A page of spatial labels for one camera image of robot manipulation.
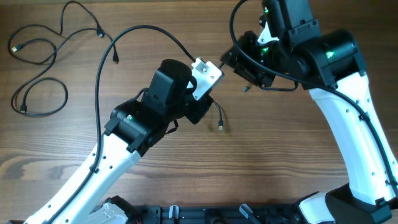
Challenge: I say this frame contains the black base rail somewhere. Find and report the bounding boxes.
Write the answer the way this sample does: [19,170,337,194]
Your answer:
[118,204,306,224]

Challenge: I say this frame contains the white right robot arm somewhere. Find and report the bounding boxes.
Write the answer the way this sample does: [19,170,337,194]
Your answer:
[222,1,397,223]

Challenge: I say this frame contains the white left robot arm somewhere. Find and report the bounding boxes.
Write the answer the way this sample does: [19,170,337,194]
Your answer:
[26,58,224,223]

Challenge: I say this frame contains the long black usb cable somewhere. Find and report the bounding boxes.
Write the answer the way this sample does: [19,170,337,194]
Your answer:
[7,0,105,65]

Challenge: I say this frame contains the black cable gold plugs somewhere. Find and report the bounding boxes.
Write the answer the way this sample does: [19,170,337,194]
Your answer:
[213,62,249,131]

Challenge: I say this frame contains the short black usb cable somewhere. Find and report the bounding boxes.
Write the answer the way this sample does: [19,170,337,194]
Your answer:
[46,27,120,65]

